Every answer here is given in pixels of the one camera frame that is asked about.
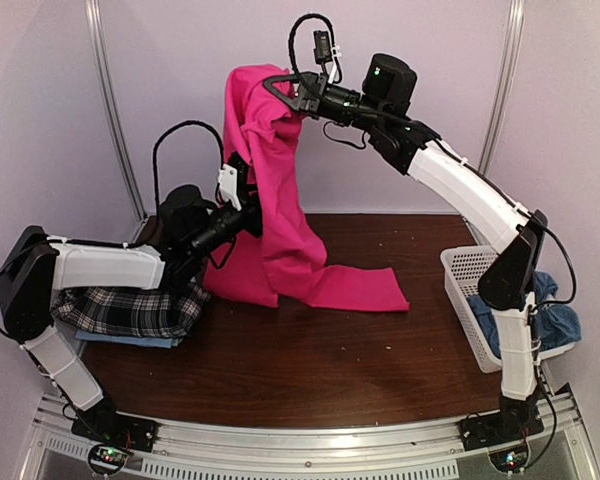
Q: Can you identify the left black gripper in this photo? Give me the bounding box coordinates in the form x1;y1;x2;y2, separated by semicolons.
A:
189;182;284;261

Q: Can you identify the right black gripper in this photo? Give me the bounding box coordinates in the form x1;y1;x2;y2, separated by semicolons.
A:
263;71;387;132

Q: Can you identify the pink shirt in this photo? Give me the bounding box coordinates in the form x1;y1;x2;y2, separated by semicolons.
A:
204;64;410;312

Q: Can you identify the black white plaid shirt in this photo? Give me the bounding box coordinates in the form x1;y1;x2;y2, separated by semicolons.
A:
50;283;211;342

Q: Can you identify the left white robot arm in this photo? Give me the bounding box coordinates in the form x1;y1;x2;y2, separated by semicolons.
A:
0;185;262;444

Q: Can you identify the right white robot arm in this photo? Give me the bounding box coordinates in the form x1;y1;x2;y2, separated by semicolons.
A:
263;53;547;442

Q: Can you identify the white plastic laundry basket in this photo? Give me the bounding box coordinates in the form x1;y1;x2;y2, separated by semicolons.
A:
440;246;578;373

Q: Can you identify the folded light blue shirt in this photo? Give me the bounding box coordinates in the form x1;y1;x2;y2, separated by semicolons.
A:
75;330;182;349

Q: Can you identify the left round circuit board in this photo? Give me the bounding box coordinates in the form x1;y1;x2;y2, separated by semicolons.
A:
87;443;131;476

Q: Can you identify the round circuit board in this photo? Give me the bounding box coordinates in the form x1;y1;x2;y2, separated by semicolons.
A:
489;444;530;474
87;443;131;476

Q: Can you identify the blue denim garment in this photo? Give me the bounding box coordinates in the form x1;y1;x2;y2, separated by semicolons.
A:
467;271;582;358

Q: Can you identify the right round circuit board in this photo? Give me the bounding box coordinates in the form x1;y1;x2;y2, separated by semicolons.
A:
489;444;530;474

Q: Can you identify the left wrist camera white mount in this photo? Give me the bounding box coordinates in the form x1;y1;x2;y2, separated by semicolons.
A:
215;152;249;211

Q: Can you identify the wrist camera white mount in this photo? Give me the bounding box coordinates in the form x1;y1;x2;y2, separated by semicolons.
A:
215;152;249;211
313;30;342;84

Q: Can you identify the right black cable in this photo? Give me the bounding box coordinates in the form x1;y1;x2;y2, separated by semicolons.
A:
286;13;341;76

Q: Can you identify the black cable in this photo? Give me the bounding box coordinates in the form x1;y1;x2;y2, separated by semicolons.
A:
151;119;228;211
286;13;341;76

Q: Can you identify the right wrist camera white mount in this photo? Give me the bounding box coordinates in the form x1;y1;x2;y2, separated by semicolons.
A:
313;30;342;84

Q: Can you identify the left black cable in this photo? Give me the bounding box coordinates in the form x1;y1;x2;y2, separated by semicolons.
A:
151;119;228;211

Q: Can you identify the left aluminium frame post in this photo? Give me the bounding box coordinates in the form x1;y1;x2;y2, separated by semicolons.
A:
84;0;147;222

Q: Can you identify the aluminium frame post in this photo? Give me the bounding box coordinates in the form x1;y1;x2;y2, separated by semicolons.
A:
478;0;525;175
84;0;147;222

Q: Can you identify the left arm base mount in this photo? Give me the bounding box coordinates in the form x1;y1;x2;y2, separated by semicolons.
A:
71;412;158;453

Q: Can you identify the right aluminium frame post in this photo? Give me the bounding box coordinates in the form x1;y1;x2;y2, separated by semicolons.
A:
478;0;525;175

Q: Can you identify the front aluminium rail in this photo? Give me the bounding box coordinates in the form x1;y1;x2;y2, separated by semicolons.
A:
16;392;600;479

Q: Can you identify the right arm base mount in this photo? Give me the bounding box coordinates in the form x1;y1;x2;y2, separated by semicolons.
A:
458;411;544;451

